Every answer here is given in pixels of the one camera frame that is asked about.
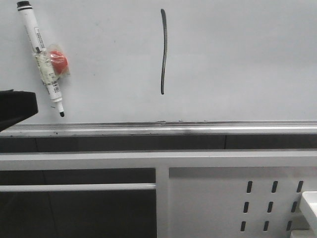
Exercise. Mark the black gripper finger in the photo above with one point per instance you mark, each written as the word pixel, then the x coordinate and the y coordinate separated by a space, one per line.
pixel 16 106

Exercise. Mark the white plastic tray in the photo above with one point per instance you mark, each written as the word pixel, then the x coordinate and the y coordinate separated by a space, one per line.
pixel 309 208

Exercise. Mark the red round magnet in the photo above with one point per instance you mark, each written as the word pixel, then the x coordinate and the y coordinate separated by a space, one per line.
pixel 59 60

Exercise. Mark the white metal stand frame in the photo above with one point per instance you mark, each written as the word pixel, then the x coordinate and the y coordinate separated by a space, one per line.
pixel 187 194

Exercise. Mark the large white whiteboard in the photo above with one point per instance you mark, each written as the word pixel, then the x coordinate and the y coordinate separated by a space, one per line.
pixel 168 66

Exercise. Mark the white whiteboard marker pen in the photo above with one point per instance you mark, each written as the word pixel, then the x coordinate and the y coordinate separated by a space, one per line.
pixel 41 54

